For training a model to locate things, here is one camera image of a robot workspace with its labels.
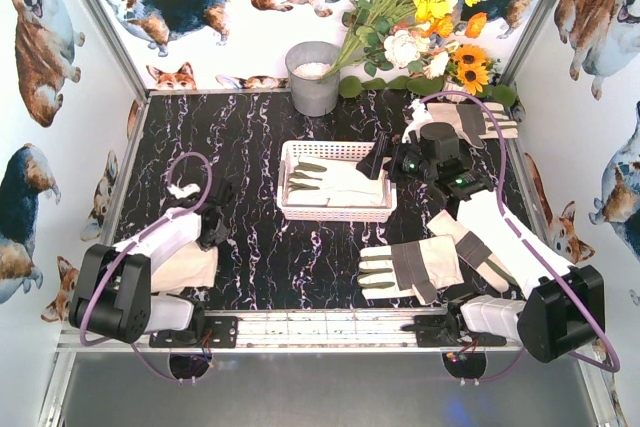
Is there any white plastic storage basket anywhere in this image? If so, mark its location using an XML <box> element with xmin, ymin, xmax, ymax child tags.
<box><xmin>276</xmin><ymin>140</ymin><xmax>398</xmax><ymax>223</ymax></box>

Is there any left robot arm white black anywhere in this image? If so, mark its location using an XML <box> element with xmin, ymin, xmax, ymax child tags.
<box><xmin>69</xmin><ymin>178</ymin><xmax>234</xmax><ymax>346</ymax></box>

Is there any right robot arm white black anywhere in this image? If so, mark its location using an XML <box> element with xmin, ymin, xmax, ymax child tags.
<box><xmin>357</xmin><ymin>123</ymin><xmax>605</xmax><ymax>363</ymax></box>

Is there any grey metal bucket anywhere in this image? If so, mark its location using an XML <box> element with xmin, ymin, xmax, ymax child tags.
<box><xmin>285</xmin><ymin>41</ymin><xmax>340</xmax><ymax>117</ymax></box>

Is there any right edge work glove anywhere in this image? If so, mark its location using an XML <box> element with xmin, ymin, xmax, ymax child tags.
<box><xmin>427</xmin><ymin>210</ymin><xmax>516</xmax><ymax>293</ymax></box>

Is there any artificial flower bouquet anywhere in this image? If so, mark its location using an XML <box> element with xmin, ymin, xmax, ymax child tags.
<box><xmin>333</xmin><ymin>0</ymin><xmax>518</xmax><ymax>107</ymax></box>

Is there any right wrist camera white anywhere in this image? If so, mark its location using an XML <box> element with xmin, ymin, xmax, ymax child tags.
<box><xmin>402</xmin><ymin>99</ymin><xmax>434</xmax><ymax>143</ymax></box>

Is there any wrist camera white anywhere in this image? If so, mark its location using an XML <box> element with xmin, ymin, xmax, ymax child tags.
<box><xmin>402</xmin><ymin>99</ymin><xmax>434</xmax><ymax>143</ymax></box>
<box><xmin>167</xmin><ymin>183</ymin><xmax>200</xmax><ymax>199</ymax></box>

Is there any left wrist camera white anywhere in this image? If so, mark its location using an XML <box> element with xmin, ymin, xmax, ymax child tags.
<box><xmin>167</xmin><ymin>183</ymin><xmax>200</xmax><ymax>199</ymax></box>

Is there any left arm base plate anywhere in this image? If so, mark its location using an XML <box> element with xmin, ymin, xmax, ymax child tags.
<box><xmin>149</xmin><ymin>315</ymin><xmax>239</xmax><ymax>349</ymax></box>

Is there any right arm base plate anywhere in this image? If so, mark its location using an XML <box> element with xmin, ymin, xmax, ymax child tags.
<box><xmin>400</xmin><ymin>314</ymin><xmax>519</xmax><ymax>348</ymax></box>

